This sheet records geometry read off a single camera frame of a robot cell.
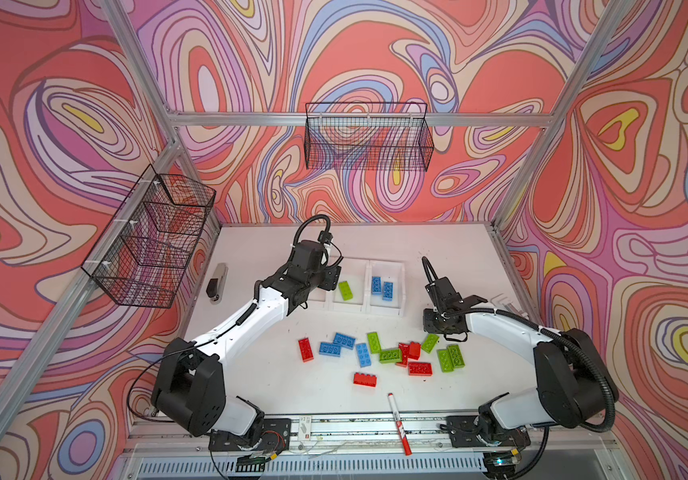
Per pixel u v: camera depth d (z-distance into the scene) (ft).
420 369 2.73
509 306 3.13
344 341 2.90
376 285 3.26
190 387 1.35
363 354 2.81
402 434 2.40
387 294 3.21
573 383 1.43
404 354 2.77
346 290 3.23
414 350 2.78
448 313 2.14
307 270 2.06
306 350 2.84
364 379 2.64
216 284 3.21
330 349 2.83
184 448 2.38
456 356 2.81
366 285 3.06
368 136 3.15
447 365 2.77
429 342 2.90
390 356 2.75
